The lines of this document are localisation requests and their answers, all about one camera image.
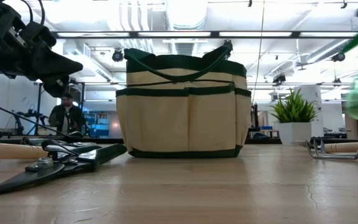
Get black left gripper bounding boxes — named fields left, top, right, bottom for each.
left=0, top=1, right=84, bottom=98

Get short green pruning shears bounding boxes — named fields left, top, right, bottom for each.
left=20, top=136, right=103, bottom=149

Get wide trowel wooden handle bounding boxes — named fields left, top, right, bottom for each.
left=0, top=141, right=48, bottom=160

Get narrow trowel wooden handle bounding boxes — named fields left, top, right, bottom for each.
left=324, top=141, right=358, bottom=154

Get long-bladed green garden shears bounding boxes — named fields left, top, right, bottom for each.
left=0, top=139, right=127, bottom=197

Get beige green gardening bag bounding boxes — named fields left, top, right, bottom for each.
left=116, top=39, right=252, bottom=159

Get person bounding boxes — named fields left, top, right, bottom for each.
left=48, top=92, right=86, bottom=136

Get blue storage shelf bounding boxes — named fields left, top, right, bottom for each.
left=84, top=111, right=111, bottom=138

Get green plant white pot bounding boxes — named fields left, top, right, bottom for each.
left=268, top=88, right=320, bottom=147

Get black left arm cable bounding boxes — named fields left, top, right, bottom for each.
left=0, top=96, right=74, bottom=139

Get black ceiling light rail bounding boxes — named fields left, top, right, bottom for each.
left=50, top=30, right=358, bottom=39

